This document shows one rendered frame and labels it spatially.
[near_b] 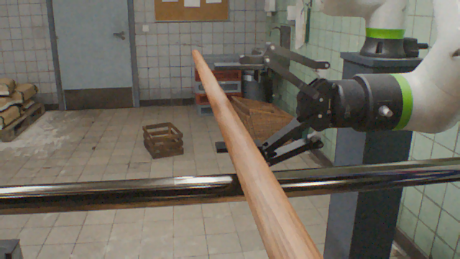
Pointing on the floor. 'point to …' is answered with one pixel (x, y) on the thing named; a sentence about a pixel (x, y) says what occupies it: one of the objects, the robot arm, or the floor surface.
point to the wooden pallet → (8, 134)
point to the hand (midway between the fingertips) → (226, 108)
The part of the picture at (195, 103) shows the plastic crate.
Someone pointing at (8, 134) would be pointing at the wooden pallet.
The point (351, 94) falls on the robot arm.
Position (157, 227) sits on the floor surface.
